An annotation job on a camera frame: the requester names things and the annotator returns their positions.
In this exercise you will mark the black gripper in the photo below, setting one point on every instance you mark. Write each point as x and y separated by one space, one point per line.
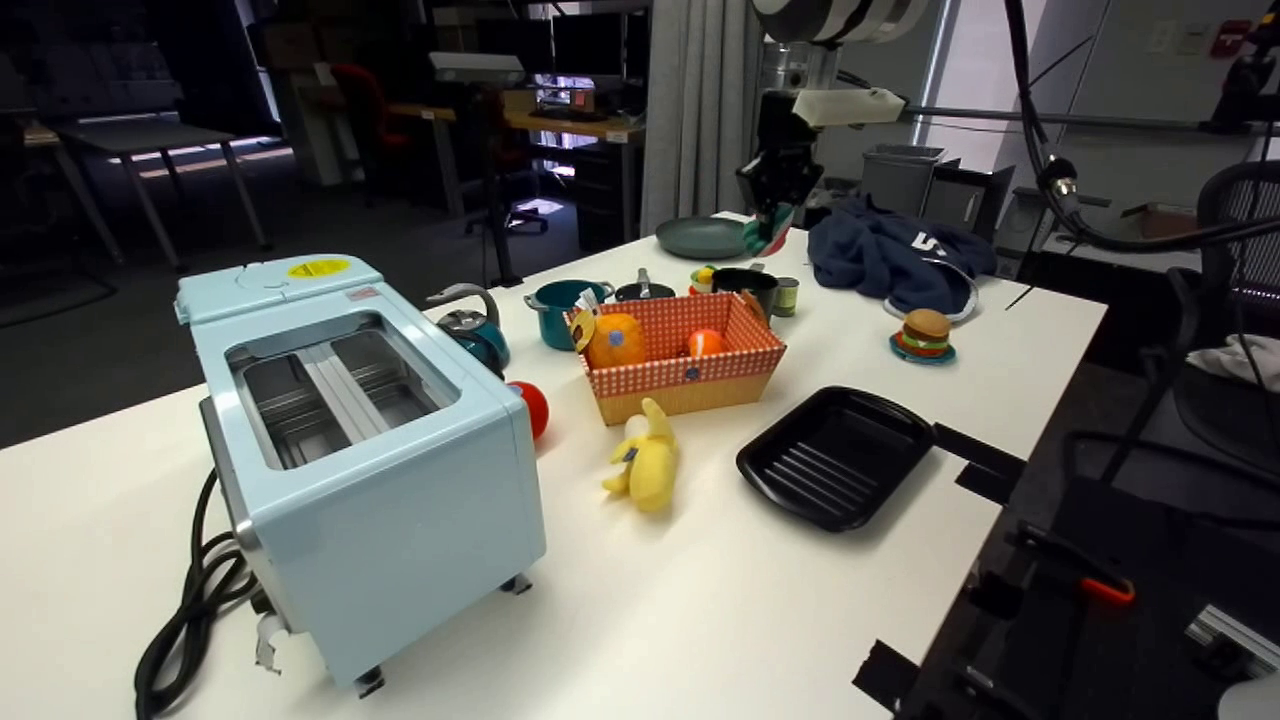
787 144

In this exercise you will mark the watermelon plush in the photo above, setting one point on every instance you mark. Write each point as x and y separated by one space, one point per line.
775 241

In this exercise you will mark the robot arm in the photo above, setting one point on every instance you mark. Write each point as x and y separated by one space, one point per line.
842 19

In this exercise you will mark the orange plush fruit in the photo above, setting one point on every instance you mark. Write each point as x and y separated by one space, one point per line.
615 338

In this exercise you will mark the yellow banana plush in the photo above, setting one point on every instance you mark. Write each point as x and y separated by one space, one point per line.
648 467

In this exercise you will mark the black toy pot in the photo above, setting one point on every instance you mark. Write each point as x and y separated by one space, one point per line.
745 281

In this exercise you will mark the grey round plate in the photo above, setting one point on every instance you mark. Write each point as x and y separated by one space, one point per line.
700 239

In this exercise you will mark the small green can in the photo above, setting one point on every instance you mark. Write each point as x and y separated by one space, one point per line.
787 295

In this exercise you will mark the small yellow toy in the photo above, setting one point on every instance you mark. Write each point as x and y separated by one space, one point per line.
700 276

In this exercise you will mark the dark blue cloth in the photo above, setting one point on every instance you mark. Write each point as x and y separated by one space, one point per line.
874 261

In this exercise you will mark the grey curtain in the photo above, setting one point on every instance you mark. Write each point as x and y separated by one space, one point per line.
705 104

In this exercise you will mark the small orange-red toy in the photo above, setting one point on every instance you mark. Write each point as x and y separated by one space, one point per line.
705 341

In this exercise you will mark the black pot lid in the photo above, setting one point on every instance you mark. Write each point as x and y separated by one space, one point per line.
645 285

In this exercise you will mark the orange checkered basket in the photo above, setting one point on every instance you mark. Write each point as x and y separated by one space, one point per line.
684 383

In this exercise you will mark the toy burger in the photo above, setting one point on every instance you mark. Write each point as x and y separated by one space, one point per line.
926 333

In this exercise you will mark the wooden background table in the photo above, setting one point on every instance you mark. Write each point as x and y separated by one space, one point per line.
574 127

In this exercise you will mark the teal toy pot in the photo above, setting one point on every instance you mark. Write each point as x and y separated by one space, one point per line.
558 314

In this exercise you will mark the black grill pan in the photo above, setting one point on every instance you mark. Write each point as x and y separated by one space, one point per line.
835 462

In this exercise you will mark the red toy tomato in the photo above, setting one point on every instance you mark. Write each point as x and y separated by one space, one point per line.
533 405

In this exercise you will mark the teal toy kettle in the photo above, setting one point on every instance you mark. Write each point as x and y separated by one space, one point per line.
479 333

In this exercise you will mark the black office chair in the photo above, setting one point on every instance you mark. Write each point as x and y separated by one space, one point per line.
1235 307

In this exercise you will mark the light blue toaster oven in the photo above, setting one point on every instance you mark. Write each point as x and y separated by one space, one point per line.
402 504

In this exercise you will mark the white crumpled cloth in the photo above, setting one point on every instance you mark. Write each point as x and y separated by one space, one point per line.
1243 363

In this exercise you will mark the black metal chair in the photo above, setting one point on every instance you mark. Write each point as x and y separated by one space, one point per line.
146 141

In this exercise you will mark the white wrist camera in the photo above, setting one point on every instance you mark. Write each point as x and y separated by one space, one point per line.
847 104

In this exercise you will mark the black mounting frame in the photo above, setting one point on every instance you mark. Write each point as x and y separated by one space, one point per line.
1104 612

